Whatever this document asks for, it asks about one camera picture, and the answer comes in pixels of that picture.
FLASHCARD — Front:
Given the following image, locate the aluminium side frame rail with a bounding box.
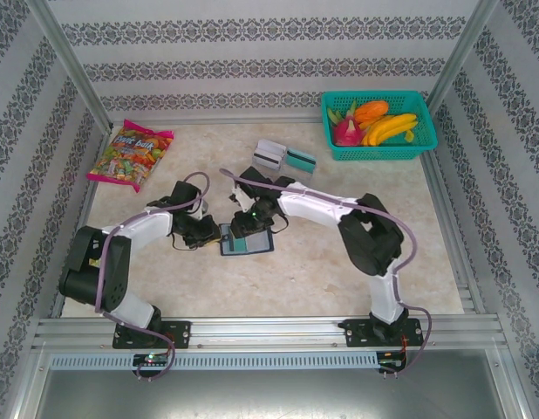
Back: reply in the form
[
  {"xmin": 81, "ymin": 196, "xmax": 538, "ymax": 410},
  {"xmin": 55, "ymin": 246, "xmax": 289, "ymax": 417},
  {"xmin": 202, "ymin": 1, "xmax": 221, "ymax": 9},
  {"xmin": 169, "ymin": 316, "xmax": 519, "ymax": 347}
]
[
  {"xmin": 49, "ymin": 124, "xmax": 113, "ymax": 319},
  {"xmin": 420, "ymin": 150, "xmax": 488, "ymax": 316}
]

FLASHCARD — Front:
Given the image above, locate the slotted grey cable duct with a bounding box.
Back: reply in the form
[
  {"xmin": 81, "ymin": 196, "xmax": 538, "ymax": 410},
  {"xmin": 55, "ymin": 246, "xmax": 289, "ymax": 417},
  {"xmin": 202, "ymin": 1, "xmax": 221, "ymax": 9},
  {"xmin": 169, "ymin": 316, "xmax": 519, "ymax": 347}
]
[{"xmin": 48, "ymin": 352, "xmax": 380, "ymax": 372}]

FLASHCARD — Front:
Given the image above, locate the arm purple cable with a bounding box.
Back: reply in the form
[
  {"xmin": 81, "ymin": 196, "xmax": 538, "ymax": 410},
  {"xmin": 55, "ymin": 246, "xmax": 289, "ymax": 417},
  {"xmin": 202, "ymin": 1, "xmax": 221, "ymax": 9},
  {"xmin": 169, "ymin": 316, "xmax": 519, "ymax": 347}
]
[
  {"xmin": 93, "ymin": 172, "xmax": 212, "ymax": 384},
  {"xmin": 220, "ymin": 168, "xmax": 436, "ymax": 379}
]

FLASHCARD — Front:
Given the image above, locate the aluminium mounting rail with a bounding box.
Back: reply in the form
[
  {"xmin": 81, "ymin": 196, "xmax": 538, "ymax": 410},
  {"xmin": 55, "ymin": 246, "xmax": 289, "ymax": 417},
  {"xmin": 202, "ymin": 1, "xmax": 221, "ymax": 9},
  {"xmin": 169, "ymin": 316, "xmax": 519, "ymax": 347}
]
[{"xmin": 31, "ymin": 316, "xmax": 511, "ymax": 351}]

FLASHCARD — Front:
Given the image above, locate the teal plastic basket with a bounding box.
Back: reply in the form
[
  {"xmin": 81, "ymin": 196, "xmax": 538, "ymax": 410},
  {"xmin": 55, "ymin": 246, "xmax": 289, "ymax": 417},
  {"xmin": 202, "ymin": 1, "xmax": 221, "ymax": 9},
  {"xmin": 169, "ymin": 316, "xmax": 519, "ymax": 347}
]
[{"xmin": 320, "ymin": 90, "xmax": 440, "ymax": 161}]

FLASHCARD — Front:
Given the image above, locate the orange mango fruit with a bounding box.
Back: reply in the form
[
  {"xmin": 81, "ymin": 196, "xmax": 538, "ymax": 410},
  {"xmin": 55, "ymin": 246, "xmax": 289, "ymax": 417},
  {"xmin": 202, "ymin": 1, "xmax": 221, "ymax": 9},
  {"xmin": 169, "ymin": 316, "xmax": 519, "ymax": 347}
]
[{"xmin": 353, "ymin": 100, "xmax": 391, "ymax": 125}]

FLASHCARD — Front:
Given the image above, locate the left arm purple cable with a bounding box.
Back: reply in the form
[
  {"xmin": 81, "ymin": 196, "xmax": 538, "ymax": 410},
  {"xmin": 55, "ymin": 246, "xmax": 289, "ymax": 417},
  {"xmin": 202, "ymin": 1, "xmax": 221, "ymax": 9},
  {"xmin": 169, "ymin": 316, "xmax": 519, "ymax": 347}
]
[{"xmin": 93, "ymin": 172, "xmax": 212, "ymax": 384}]

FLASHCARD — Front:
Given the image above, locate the clear acrylic card organizer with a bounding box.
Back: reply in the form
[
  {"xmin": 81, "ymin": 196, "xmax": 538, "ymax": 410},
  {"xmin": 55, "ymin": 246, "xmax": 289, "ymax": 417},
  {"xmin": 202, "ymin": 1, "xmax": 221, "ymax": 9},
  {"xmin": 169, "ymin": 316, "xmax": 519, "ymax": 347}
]
[{"xmin": 251, "ymin": 138, "xmax": 318, "ymax": 181}]

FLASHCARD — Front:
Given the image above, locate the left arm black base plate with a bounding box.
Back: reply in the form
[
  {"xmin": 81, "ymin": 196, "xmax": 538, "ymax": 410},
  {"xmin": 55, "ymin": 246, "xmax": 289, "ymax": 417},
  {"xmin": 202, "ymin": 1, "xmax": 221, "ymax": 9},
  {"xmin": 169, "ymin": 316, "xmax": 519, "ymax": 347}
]
[{"xmin": 112, "ymin": 320, "xmax": 193, "ymax": 350}]

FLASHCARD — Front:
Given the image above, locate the aluminium rear frame rail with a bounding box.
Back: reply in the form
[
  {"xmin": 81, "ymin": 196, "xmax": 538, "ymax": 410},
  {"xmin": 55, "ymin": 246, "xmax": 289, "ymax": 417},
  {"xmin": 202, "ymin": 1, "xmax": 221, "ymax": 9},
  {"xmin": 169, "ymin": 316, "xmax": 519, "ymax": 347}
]
[{"xmin": 106, "ymin": 113, "xmax": 327, "ymax": 127}]

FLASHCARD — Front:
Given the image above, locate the pink fruit candy bag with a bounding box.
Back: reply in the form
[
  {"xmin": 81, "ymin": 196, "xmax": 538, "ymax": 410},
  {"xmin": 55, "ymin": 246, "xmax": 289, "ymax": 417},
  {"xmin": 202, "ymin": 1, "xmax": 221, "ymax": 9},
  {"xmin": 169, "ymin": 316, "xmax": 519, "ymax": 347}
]
[{"xmin": 85, "ymin": 119, "xmax": 175, "ymax": 194}]

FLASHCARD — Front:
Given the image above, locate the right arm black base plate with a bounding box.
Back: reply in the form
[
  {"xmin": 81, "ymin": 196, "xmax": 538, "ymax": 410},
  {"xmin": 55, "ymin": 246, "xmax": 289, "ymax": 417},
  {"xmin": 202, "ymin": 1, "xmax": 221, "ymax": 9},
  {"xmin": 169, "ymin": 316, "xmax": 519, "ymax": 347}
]
[{"xmin": 342, "ymin": 317, "xmax": 426, "ymax": 349}]

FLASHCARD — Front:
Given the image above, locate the aluminium corner post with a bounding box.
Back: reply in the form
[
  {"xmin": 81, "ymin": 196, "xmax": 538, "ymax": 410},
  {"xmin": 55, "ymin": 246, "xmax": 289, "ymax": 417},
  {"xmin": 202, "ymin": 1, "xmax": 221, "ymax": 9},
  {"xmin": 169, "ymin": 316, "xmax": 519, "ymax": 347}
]
[
  {"xmin": 24, "ymin": 0, "xmax": 114, "ymax": 133},
  {"xmin": 425, "ymin": 0, "xmax": 501, "ymax": 115}
]

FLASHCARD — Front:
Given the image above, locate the pink dragon fruit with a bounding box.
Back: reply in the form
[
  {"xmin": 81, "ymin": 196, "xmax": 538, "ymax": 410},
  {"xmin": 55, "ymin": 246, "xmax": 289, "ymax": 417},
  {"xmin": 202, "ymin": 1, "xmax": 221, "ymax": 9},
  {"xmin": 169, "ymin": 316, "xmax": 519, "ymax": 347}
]
[{"xmin": 326, "ymin": 100, "xmax": 367, "ymax": 148}]

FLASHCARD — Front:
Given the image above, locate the grey metal panel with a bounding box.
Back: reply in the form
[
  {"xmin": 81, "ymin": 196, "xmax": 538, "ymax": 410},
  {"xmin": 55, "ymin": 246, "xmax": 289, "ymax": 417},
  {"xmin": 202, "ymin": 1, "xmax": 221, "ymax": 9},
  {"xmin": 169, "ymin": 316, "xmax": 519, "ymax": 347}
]
[{"xmin": 16, "ymin": 347, "xmax": 530, "ymax": 419}]

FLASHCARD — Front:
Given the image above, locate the yellow banana bunch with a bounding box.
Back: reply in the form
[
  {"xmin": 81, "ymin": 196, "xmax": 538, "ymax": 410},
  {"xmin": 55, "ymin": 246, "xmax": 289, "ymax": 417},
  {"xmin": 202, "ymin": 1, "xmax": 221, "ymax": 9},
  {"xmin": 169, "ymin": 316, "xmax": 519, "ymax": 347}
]
[{"xmin": 360, "ymin": 112, "xmax": 420, "ymax": 148}]

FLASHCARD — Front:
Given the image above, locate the navy leather card holder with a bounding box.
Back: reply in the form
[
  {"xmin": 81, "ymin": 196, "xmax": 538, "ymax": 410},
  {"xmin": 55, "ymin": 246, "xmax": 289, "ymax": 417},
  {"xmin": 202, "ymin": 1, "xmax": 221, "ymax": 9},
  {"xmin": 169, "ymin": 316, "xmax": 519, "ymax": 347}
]
[{"xmin": 219, "ymin": 222, "xmax": 276, "ymax": 258}]

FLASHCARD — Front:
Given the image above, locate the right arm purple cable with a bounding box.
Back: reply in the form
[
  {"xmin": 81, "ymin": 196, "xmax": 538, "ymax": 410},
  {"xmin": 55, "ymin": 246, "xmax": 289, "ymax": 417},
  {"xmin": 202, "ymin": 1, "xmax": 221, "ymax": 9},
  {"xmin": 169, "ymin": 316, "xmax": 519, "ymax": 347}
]
[{"xmin": 220, "ymin": 168, "xmax": 436, "ymax": 379}]

